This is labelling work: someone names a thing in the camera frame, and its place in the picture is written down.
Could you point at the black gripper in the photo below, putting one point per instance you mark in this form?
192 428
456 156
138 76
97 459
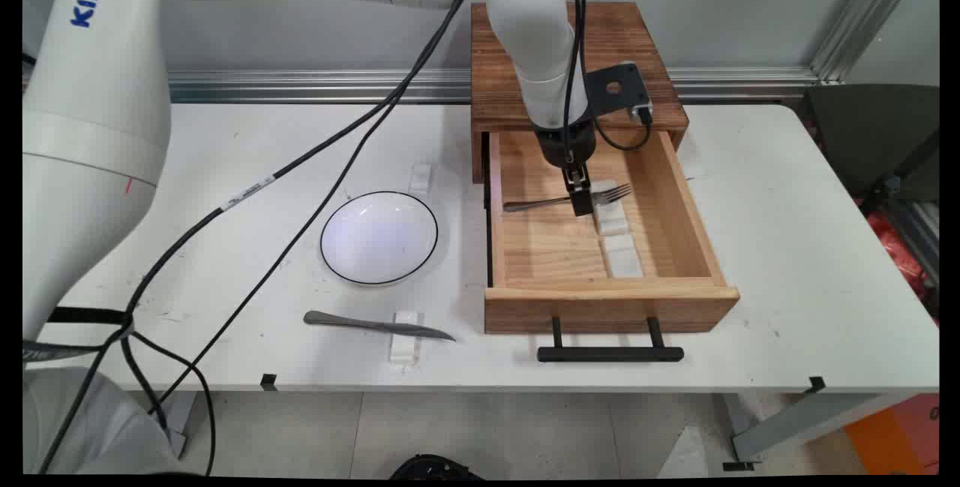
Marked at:
566 143

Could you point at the silver metal knife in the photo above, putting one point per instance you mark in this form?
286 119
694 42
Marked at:
337 320

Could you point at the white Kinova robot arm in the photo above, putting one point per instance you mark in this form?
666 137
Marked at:
97 97

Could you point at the silver metal fork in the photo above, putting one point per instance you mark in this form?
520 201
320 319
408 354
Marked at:
532 205

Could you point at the light wooden drawer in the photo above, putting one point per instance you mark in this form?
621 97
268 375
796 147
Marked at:
600 311

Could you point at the white plate with black rim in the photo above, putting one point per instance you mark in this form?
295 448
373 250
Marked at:
379 239

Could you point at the black tape piece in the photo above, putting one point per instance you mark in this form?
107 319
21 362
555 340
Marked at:
817 384
268 381

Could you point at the long grey table leg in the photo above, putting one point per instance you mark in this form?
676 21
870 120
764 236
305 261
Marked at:
795 423

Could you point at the red plastic bag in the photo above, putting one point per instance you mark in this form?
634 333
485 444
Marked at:
896 247

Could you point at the slanted aluminium profile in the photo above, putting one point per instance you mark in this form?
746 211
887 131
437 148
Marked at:
862 22

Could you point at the orange box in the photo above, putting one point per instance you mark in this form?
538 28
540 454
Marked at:
892 434

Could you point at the short grey table leg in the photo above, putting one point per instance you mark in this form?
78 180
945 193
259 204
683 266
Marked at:
178 419

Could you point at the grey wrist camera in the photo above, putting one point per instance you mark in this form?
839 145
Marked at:
643 113

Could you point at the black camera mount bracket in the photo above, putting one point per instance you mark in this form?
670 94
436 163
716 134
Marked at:
611 85

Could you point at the horizontal aluminium rail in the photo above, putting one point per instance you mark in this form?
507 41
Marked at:
300 85

